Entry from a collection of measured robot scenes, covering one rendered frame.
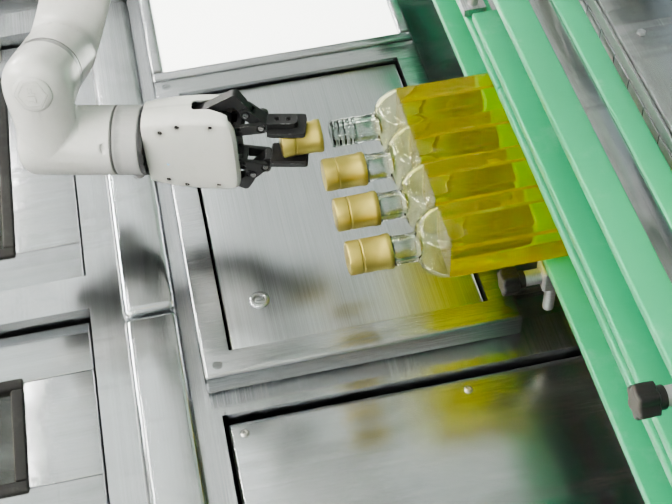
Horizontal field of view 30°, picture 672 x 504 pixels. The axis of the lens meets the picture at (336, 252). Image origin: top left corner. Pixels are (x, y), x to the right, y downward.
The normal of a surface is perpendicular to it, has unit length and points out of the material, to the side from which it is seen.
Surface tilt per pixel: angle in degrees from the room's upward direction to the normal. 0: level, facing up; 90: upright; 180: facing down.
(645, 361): 90
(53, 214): 90
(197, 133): 74
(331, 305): 90
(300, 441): 90
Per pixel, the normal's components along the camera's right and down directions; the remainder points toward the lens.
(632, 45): -0.04, -0.65
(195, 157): -0.05, 0.75
